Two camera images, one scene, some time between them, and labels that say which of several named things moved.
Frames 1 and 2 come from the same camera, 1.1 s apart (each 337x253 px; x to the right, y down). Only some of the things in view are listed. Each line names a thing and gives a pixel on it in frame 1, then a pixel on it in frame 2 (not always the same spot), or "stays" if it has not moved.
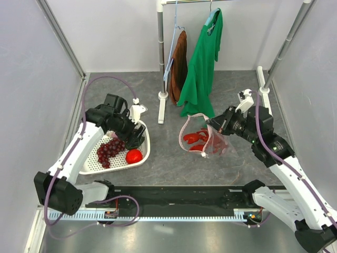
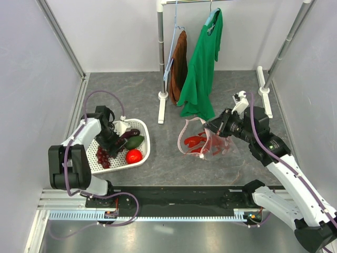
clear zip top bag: x=198 y=135 stays
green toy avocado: x=134 y=142 stays
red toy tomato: x=134 y=155 stays
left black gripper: x=132 y=126 -> x=110 y=147
